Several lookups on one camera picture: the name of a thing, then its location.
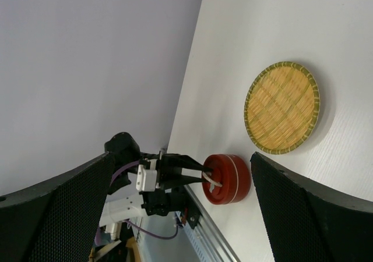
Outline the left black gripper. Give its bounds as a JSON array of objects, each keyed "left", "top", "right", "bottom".
[{"left": 141, "top": 154, "right": 213, "bottom": 217}]

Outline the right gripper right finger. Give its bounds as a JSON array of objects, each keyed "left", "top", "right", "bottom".
[{"left": 251, "top": 152, "right": 372, "bottom": 261}]

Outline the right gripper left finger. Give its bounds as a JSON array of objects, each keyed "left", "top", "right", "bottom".
[{"left": 1, "top": 153, "right": 114, "bottom": 261}]

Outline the aluminium mounting rail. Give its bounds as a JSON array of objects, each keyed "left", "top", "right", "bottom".
[{"left": 184, "top": 186, "right": 240, "bottom": 262}]

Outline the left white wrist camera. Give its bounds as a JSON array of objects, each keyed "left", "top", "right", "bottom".
[{"left": 136, "top": 159, "right": 158, "bottom": 192}]

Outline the left black base bracket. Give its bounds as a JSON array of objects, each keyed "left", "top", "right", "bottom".
[{"left": 177, "top": 199, "right": 202, "bottom": 230}]

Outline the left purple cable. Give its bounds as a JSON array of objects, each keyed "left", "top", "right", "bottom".
[{"left": 94, "top": 160, "right": 180, "bottom": 247}]

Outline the woven bamboo plate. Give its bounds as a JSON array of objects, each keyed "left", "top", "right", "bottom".
[{"left": 244, "top": 61, "right": 321, "bottom": 155}]

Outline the red round lid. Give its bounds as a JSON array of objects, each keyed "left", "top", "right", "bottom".
[{"left": 202, "top": 154, "right": 251, "bottom": 205}]

